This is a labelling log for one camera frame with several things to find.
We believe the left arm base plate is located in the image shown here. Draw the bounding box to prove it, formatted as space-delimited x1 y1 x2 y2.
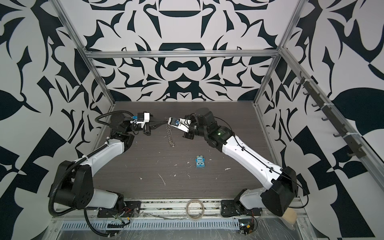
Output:
97 201 142 218

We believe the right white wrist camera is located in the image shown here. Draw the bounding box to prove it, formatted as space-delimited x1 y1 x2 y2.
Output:
168 117 192 133

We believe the black wall hook rack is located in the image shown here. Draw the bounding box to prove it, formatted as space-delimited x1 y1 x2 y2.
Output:
297 72 367 159

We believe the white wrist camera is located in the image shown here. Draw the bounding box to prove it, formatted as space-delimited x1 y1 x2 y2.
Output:
168 117 192 133
130 112 151 125

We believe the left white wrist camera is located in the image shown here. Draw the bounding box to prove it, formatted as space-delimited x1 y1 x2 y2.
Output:
130 112 151 125

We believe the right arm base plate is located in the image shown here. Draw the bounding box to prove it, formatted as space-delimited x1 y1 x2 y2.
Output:
221 200 263 218

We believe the beige foam pad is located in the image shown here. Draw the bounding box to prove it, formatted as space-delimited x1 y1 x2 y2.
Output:
280 208 298 231

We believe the green circuit board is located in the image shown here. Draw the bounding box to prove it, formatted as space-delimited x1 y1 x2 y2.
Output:
239 220 255 235

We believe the blue owl eraser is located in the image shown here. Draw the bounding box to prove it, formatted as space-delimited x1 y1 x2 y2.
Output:
195 156 205 168

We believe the white slotted cable duct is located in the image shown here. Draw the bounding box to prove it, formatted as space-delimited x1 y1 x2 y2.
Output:
59 219 241 231

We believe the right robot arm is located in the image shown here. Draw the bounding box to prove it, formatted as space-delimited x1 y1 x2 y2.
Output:
168 108 298 217

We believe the clear tape roll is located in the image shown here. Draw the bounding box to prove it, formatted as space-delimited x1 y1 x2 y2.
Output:
186 199 205 221

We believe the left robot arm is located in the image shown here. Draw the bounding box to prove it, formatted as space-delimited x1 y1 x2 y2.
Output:
48 110 168 217

